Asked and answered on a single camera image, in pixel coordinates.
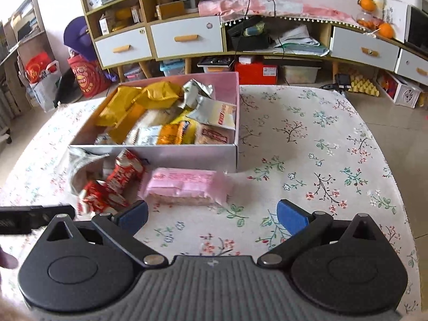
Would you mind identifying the small white drawer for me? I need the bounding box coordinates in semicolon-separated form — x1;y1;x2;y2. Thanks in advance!
395;48;428;86

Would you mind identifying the white shopping bag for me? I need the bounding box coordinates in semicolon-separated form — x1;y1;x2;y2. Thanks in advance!
28;60;62;112

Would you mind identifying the orange snack packet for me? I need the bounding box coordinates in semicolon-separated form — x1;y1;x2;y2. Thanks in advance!
156;122;188;145

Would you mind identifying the brown cardboard box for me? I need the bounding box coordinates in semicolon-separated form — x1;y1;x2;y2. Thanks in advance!
155;1;186;21

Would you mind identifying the black flat case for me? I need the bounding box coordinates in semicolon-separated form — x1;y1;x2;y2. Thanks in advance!
197;56;235;69

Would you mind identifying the purple bag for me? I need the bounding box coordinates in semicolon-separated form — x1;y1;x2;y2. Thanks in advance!
63;16;94;61

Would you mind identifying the white drawer with lock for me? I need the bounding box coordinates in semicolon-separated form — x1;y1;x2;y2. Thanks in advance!
94;26;154;70

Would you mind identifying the black box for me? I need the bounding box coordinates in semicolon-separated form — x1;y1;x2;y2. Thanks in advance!
226;15;271;51

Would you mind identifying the small red gift bag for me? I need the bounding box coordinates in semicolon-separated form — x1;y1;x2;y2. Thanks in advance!
26;52;51;84

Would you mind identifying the red white snack packet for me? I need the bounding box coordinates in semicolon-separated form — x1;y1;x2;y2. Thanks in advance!
107;149;145;191
77;180;129;215

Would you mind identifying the pink patterned cloth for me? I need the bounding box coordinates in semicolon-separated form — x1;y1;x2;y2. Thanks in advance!
198;0;362;27

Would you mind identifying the clear silver snack packet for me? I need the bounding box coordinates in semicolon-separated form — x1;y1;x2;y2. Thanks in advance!
68;147;109;196

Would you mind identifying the yellow packet with blue label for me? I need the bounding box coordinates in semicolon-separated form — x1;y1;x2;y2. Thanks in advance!
170;114;201;144

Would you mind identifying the wooden shelf cabinet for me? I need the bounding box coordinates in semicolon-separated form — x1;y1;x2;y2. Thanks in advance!
78;0;225;74

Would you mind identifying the wide white drawer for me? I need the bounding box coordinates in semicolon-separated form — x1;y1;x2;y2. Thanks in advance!
150;15;224;59

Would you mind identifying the long wooden cabinet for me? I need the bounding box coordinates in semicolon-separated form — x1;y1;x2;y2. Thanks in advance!
221;15;428;86

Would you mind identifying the black microwave oven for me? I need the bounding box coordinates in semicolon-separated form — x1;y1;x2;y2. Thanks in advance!
404;5;428;49

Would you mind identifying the yellow egg tray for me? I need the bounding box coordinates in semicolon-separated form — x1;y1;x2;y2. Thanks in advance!
346;75;382;97

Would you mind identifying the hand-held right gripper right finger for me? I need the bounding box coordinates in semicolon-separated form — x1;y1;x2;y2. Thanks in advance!
257;200;383;269

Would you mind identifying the clear packet with red label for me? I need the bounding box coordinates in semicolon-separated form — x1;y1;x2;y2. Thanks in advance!
195;124;236;145

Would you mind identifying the large red gift bag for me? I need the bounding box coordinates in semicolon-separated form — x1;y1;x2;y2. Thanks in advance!
67;55;114;99

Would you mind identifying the black power cable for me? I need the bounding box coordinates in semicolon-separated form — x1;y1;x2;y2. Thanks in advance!
234;0;255;62

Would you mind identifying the pink snack packet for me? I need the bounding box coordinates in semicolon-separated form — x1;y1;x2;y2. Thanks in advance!
139;167;231;208

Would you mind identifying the small yellow snack packet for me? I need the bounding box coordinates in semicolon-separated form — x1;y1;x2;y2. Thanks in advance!
109;107;148;144

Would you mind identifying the red cardboard box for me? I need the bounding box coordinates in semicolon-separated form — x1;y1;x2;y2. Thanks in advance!
234;58;279;86

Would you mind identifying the plain yellow snack packet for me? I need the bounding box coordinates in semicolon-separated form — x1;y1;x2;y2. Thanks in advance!
94;86;144;128

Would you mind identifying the person's left hand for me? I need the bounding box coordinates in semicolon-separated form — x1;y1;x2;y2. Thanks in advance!
0;250;18;270

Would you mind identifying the grey curtain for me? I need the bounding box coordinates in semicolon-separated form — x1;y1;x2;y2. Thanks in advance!
0;23;16;131

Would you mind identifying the white packet with red label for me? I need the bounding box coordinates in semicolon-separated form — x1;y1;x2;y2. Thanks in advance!
187;97;237;131

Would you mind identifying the clear plastic bin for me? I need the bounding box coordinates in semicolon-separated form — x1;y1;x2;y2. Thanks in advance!
280;64;322;84

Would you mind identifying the wooden bookshelf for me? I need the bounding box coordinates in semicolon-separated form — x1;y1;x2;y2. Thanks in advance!
0;0;47;114

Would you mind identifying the light blue box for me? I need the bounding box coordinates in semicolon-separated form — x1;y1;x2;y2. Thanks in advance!
159;58;186;77

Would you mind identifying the white carved box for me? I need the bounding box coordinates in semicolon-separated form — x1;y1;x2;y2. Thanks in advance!
378;72;425;109

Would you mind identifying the silver foil snack packet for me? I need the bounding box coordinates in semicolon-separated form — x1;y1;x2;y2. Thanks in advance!
182;78;214;109

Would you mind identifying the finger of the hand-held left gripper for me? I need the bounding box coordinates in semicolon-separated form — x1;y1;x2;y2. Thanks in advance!
0;205;75;235

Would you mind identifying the pink storage box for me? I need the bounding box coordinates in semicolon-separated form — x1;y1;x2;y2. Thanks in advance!
68;71;240;174

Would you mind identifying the loose paper pile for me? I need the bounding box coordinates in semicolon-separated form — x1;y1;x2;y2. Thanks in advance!
269;23;331;56

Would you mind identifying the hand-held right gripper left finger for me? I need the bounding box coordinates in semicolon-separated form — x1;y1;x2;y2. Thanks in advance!
43;201;169;269

